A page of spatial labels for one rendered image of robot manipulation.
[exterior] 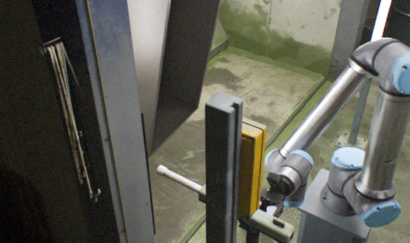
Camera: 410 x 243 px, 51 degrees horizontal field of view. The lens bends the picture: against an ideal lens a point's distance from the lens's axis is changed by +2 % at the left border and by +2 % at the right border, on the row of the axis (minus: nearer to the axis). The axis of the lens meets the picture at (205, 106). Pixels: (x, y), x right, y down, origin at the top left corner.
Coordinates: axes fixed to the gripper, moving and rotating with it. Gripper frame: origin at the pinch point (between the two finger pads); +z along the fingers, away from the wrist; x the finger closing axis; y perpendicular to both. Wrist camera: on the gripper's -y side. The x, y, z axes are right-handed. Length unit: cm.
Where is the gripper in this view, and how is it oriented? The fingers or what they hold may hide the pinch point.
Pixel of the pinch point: (254, 219)
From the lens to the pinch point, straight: 134.4
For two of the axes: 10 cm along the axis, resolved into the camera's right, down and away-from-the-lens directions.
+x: -8.3, -3.1, 4.7
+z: -5.6, 4.7, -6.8
